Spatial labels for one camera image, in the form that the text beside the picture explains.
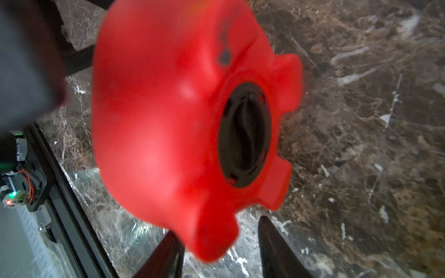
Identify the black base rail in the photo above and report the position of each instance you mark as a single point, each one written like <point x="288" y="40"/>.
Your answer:
<point x="56" y="229"/>

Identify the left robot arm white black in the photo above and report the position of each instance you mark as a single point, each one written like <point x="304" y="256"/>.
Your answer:
<point x="32" y="72"/>

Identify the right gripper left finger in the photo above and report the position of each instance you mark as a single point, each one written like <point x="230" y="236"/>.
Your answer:
<point x="166" y="261"/>

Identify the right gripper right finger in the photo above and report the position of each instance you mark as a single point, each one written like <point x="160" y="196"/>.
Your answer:
<point x="277" y="258"/>

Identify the red piggy bank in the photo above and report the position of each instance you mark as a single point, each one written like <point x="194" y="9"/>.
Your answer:
<point x="162" y="74"/>

